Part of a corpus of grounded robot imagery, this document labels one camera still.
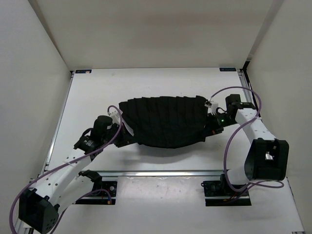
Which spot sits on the aluminium right side rail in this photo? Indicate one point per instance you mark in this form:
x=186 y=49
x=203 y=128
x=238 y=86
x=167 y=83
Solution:
x=245 y=82

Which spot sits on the aluminium front rail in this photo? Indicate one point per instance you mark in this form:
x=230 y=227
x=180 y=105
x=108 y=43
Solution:
x=203 y=173

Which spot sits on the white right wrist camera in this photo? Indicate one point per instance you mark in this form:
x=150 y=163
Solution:
x=212 y=106

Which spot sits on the blue label corner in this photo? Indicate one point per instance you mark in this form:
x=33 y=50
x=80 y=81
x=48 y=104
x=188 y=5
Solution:
x=227 y=69
x=83 y=71

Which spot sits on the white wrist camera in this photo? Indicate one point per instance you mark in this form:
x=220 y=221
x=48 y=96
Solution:
x=116 y=116
x=212 y=106

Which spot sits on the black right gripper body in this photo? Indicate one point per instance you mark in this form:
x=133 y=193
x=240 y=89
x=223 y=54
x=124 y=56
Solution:
x=217 y=122

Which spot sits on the blue label right corner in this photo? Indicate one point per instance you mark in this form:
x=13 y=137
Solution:
x=227 y=69

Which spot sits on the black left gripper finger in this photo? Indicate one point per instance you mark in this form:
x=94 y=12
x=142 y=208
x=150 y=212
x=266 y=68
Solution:
x=125 y=133
x=121 y=142

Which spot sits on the blue label left corner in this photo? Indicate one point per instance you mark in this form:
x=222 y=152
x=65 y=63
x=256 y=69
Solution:
x=83 y=71

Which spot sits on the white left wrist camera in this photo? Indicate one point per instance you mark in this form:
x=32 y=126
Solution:
x=116 y=116

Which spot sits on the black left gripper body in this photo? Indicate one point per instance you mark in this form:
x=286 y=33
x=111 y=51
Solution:
x=107 y=137

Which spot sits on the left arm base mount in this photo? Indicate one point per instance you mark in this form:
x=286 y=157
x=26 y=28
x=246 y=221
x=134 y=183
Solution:
x=103 y=191

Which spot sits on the black pleated skirt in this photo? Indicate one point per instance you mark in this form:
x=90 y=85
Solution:
x=166 y=122

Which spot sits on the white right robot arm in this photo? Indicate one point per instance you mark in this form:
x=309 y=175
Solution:
x=267 y=157

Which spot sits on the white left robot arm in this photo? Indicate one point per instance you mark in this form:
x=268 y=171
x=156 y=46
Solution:
x=41 y=203

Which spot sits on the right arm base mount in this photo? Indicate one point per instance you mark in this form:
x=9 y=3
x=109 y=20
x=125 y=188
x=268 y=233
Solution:
x=219 y=194

